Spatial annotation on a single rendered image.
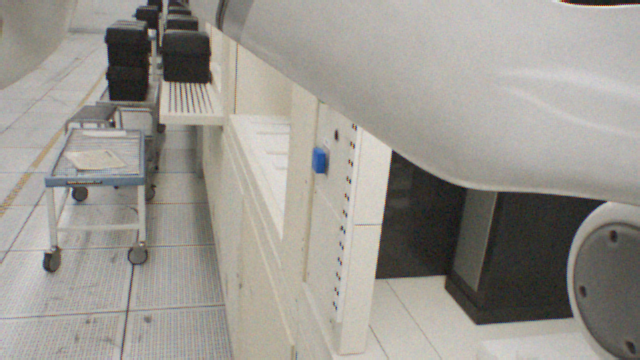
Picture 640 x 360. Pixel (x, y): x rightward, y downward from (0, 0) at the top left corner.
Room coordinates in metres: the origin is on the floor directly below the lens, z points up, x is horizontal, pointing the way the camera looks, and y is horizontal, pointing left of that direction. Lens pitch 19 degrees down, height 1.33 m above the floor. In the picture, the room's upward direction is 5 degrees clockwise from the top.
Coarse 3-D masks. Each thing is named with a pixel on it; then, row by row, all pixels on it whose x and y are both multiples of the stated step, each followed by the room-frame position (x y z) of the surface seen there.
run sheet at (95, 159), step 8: (72, 152) 2.60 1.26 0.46; (80, 152) 2.60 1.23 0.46; (88, 152) 2.62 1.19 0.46; (96, 152) 2.63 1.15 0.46; (104, 152) 2.64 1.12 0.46; (112, 152) 2.65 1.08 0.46; (72, 160) 2.47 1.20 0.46; (80, 160) 2.48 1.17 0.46; (88, 160) 2.49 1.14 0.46; (96, 160) 2.50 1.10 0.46; (104, 160) 2.51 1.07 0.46; (112, 160) 2.53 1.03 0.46; (120, 160) 2.54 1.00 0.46; (80, 168) 2.35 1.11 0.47; (88, 168) 2.37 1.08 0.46; (96, 168) 2.39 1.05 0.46; (104, 168) 2.40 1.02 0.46
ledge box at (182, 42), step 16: (176, 32) 2.99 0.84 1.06; (192, 32) 3.07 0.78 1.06; (160, 48) 2.95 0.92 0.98; (176, 48) 2.94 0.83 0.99; (192, 48) 2.95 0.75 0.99; (208, 48) 2.98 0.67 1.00; (176, 64) 2.94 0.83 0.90; (192, 64) 2.96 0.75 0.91; (208, 64) 2.98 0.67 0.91; (176, 80) 2.94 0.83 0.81; (192, 80) 2.96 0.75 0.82; (208, 80) 2.99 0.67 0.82
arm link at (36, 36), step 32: (0, 0) 0.30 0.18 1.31; (32, 0) 0.28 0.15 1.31; (64, 0) 0.28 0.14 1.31; (192, 0) 0.23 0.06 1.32; (224, 0) 0.22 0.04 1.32; (0, 32) 0.30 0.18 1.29; (32, 32) 0.31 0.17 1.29; (64, 32) 0.32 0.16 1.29; (0, 64) 0.31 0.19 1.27; (32, 64) 0.33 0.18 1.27
